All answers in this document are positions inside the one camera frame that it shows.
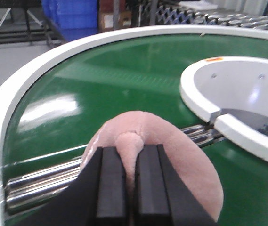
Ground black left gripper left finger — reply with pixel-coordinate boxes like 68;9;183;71
17;147;127;226

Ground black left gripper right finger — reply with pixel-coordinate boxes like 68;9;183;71
134;145;217;226

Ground pink round plush toy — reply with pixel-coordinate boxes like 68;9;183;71
81;111;224;226

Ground cardboard box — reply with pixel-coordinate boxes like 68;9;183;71
98;0;132;32

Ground steel conveyor rollers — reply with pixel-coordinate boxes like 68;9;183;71
5;124;224;214

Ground white outer conveyor rim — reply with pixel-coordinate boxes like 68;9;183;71
0;25;268;226

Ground blue plastic crates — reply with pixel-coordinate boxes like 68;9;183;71
41;0;98;41

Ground expandable roller conveyor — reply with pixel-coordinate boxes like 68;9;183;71
135;0;268;31

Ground black metal rack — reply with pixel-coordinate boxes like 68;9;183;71
0;8;63;48

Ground white inner conveyor ring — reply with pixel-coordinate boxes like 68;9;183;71
179;56;268;170

